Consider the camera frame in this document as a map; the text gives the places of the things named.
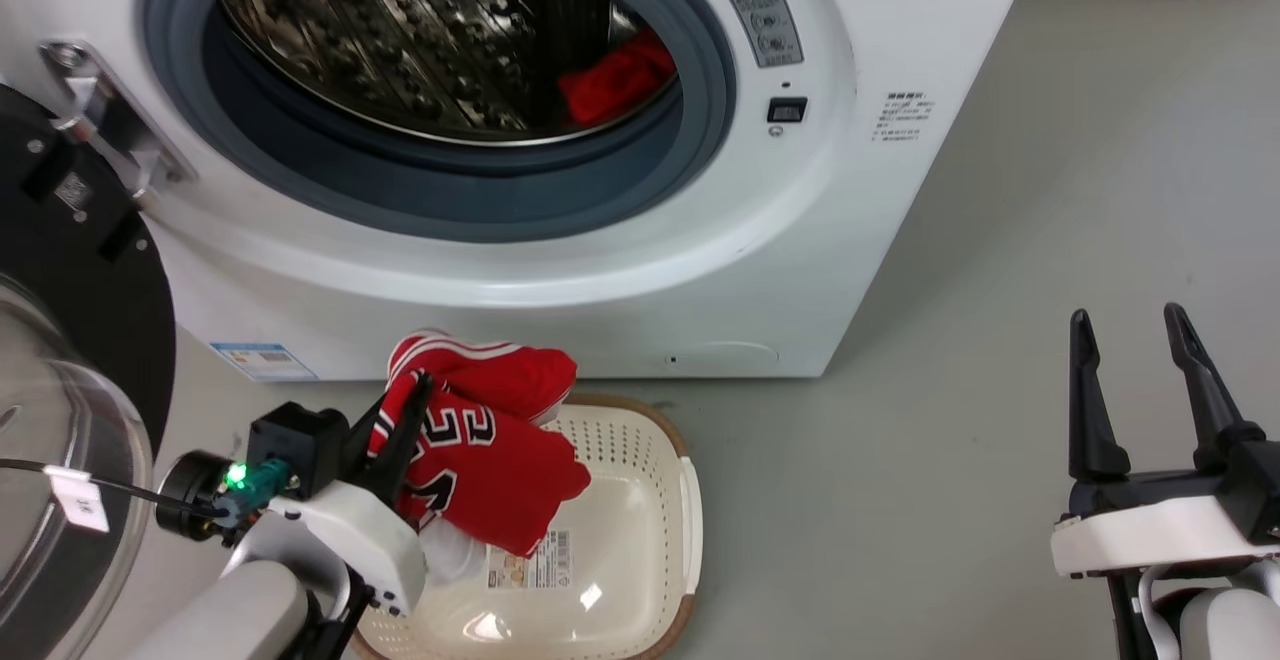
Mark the red basketball jersey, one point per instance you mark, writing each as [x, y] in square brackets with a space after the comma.
[490, 460]

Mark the white QR code sticker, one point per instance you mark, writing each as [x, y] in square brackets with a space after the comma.
[74, 191]

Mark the grey warning sticker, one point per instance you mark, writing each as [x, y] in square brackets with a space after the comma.
[760, 15]

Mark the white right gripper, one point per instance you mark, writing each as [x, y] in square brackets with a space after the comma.
[1150, 530]

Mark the grey rubber door gasket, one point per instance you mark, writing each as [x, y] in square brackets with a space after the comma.
[450, 205]

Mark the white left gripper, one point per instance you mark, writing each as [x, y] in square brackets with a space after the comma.
[370, 535]

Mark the chrome door hinge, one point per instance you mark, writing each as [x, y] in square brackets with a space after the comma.
[105, 115]

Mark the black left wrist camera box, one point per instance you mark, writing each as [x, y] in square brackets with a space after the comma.
[295, 445]

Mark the basket product label sticker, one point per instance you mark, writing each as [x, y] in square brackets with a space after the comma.
[530, 560]

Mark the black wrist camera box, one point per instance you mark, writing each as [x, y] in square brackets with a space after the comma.
[1260, 490]
[295, 445]

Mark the blue energy label sticker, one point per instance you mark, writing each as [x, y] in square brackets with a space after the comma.
[262, 361]

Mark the stainless steel washer drum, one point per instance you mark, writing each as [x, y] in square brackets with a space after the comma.
[400, 40]

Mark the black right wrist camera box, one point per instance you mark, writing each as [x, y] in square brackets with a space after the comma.
[1260, 490]

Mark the white oval filter cover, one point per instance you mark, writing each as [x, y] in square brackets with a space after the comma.
[725, 354]

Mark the black washer door with glass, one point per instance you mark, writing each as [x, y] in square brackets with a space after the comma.
[90, 290]

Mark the cream perforated laundry basket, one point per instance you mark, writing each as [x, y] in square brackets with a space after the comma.
[620, 540]

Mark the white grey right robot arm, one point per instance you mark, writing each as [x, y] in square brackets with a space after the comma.
[1220, 620]

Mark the red cloth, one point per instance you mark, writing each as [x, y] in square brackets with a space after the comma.
[615, 80]

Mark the teal connector with green light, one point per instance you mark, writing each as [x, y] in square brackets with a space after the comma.
[250, 485]

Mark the black door lock socket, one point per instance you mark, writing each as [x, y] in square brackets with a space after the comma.
[787, 110]

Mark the white front-load washing machine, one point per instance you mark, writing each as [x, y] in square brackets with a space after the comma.
[800, 240]

